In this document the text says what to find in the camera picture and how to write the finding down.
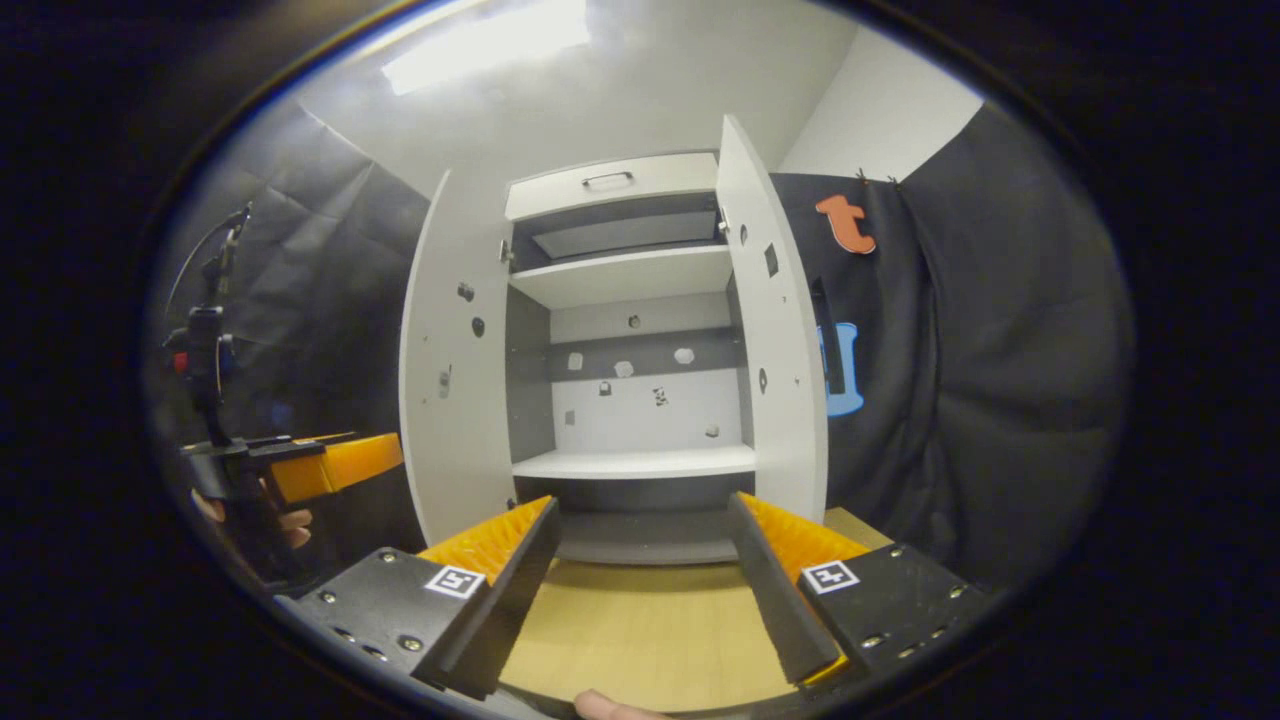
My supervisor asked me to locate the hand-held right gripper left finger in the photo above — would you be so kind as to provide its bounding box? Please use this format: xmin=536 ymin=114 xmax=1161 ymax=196
xmin=272 ymin=495 xmax=563 ymax=701

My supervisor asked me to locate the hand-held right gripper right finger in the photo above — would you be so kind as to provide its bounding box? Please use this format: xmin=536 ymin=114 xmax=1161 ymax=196
xmin=727 ymin=490 xmax=1001 ymax=691

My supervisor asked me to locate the cabinet door with camera sticker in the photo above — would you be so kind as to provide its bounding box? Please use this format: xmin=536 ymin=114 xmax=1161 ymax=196
xmin=398 ymin=170 xmax=521 ymax=546

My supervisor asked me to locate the cabinet door with headphone sticker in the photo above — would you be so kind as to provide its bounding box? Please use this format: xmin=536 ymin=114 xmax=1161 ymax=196
xmin=715 ymin=113 xmax=831 ymax=526

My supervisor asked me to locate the white double-door shoe cabinet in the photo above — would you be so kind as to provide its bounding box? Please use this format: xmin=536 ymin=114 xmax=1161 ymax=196
xmin=500 ymin=150 xmax=761 ymax=566

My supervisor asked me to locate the white cabinet shelf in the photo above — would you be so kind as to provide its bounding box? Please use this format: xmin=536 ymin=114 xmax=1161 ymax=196
xmin=508 ymin=245 xmax=736 ymax=309
xmin=512 ymin=445 xmax=758 ymax=481

